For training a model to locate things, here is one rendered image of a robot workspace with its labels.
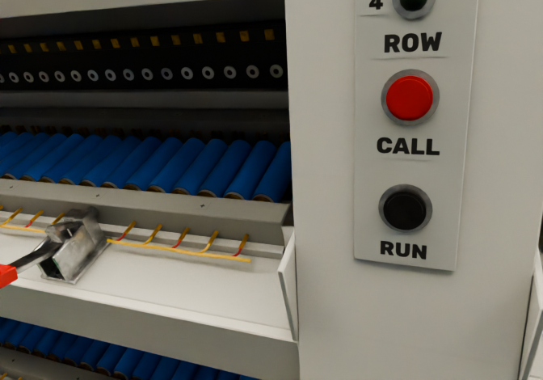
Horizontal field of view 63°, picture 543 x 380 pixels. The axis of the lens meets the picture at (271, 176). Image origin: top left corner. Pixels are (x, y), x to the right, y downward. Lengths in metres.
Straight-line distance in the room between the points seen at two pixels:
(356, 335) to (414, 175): 0.08
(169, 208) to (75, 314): 0.09
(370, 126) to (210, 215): 0.13
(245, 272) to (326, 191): 0.10
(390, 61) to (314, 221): 0.07
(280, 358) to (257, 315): 0.02
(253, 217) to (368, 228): 0.09
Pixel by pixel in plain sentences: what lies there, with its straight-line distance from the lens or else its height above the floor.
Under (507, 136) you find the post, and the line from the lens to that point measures 0.18.
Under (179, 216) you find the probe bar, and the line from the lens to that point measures 0.28.
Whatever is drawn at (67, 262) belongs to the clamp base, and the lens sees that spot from 0.30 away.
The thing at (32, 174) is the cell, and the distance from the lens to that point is 0.40.
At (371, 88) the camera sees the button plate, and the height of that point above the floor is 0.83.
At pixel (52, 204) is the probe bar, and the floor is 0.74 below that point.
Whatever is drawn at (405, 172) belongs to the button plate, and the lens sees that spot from 0.18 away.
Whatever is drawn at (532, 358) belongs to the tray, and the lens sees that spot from 0.21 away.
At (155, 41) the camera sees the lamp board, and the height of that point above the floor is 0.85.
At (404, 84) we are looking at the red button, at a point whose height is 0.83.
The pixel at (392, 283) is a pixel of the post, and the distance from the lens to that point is 0.20.
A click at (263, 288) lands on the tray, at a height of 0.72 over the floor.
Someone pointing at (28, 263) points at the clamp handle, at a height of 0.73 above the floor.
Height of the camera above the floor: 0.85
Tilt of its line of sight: 18 degrees down
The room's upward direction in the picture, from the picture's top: 3 degrees counter-clockwise
